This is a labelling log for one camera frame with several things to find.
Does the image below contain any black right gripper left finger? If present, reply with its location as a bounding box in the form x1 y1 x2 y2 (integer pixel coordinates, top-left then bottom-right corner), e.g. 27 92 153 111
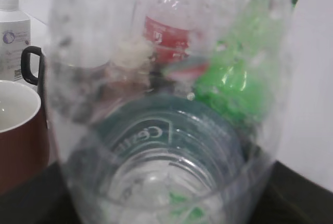
1 162 78 223

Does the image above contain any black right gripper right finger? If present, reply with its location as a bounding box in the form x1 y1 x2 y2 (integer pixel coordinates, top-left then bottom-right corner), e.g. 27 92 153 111
256 162 332 224

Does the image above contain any clear water bottle green label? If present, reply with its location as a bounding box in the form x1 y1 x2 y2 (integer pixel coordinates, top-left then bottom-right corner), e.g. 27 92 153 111
45 0 289 223

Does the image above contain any red mug white interior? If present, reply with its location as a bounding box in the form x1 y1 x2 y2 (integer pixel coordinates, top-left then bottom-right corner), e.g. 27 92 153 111
1 80 49 194

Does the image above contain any black mug white interior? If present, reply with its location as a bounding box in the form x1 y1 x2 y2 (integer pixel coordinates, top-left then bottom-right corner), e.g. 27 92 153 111
21 46 46 99

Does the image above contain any green soda bottle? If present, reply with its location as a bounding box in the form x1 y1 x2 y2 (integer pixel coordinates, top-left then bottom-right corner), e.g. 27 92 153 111
195 0 298 128

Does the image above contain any white yogurt bottle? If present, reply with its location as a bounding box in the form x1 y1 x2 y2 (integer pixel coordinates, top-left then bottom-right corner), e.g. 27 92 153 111
1 0 31 81

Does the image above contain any cola bottle red label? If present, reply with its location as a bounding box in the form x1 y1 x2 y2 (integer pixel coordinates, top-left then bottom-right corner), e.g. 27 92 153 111
144 0 195 63

